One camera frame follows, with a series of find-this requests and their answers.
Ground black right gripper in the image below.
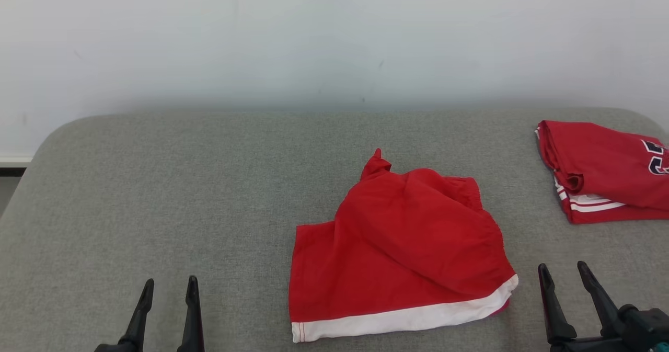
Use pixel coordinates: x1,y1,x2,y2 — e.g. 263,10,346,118
538,260,628,352

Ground red shorts with white trim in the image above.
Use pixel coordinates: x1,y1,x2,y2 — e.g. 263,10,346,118
288,148,519,344

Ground white wall skirting board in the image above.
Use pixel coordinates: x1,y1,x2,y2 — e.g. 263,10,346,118
0,155,35,178

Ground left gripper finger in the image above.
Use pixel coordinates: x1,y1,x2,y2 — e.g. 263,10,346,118
177,275,206,352
118,278,155,349

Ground red number 23 basketball jersey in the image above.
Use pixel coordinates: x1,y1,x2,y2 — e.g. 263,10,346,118
535,120,669,225

